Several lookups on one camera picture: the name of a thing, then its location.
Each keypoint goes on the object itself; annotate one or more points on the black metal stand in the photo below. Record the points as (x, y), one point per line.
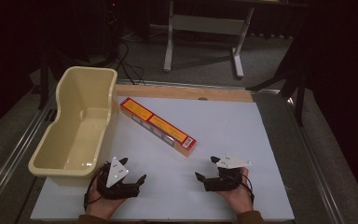
(298, 93)

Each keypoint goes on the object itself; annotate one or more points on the white metal table frame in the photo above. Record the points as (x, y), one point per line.
(205, 25)

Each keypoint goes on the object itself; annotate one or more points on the metal rail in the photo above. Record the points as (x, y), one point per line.
(317, 174)
(15, 149)

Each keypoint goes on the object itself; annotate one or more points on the person's right hand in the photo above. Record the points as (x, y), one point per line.
(237, 199)

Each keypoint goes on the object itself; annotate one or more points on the person's left hand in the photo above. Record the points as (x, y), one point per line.
(104, 207)

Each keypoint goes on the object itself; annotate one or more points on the long red orange box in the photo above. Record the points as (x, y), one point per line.
(155, 124)

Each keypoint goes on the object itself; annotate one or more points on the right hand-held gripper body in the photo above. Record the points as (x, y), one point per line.
(227, 179)

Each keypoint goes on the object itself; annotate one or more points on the white sheet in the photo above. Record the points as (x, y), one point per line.
(230, 130)

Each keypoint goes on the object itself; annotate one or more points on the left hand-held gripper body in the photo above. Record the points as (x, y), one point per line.
(117, 174)

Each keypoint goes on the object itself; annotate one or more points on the cream plastic tub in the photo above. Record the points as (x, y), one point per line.
(74, 146)

